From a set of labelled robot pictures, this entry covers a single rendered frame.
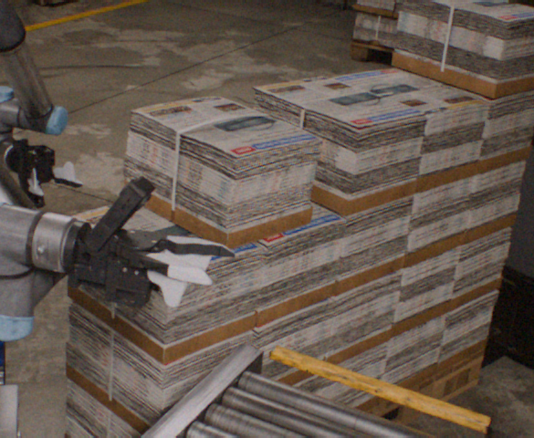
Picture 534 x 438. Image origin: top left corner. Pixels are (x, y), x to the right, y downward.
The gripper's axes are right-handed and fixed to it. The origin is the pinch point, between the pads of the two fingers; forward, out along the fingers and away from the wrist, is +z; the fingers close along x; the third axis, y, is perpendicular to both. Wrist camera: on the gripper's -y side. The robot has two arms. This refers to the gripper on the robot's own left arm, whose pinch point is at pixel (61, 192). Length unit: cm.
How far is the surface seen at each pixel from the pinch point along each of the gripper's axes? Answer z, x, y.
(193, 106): 11.5, 30.2, 20.8
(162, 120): 16.7, 16.0, 20.7
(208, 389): 79, -21, -5
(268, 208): 42, 28, 5
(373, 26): -267, 448, -57
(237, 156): 43, 16, 21
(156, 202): 18.6, 14.5, 1.1
